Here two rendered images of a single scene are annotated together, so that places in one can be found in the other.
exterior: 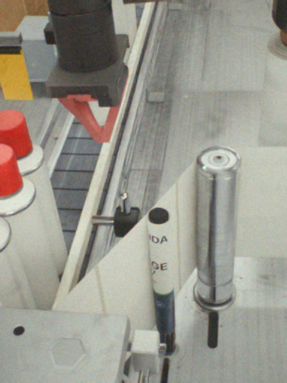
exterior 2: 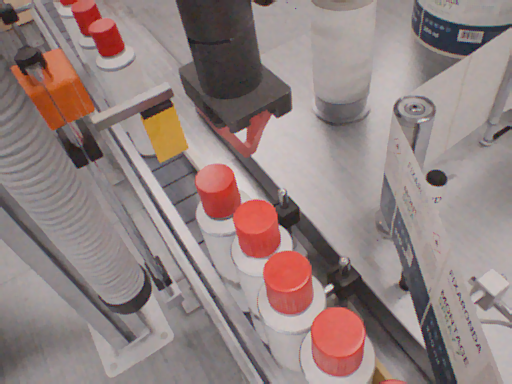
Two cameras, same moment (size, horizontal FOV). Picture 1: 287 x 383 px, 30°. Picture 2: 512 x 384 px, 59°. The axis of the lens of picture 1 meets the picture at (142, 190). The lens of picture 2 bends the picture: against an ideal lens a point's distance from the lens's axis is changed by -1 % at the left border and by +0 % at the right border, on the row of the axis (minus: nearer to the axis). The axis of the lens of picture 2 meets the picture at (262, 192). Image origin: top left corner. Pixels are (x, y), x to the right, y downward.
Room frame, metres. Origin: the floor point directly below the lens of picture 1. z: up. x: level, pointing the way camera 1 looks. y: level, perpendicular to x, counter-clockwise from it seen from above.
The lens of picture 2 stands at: (0.20, 0.23, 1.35)
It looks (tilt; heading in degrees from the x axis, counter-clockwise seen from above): 51 degrees down; 325
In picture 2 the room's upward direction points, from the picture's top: 11 degrees counter-clockwise
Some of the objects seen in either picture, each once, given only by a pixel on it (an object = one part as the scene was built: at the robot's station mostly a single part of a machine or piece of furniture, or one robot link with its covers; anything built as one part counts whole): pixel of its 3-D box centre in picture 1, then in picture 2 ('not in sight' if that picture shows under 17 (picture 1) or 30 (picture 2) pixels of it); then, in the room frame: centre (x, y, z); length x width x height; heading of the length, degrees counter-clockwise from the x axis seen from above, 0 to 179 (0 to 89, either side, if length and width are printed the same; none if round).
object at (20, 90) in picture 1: (13, 73); (165, 131); (0.49, 0.12, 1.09); 0.03 x 0.01 x 0.06; 79
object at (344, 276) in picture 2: not in sight; (330, 293); (0.35, 0.06, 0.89); 0.06 x 0.03 x 0.12; 79
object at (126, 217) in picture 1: (128, 230); (285, 219); (0.46, 0.02, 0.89); 0.03 x 0.03 x 0.12; 79
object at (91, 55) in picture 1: (86, 40); (227, 61); (0.48, 0.04, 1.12); 0.10 x 0.07 x 0.07; 170
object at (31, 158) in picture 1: (29, 201); (235, 245); (0.42, 0.12, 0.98); 0.05 x 0.05 x 0.20
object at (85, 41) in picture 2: not in sight; (112, 71); (0.78, 0.04, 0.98); 0.05 x 0.05 x 0.20
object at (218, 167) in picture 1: (216, 233); (402, 174); (0.36, -0.07, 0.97); 0.05 x 0.05 x 0.19
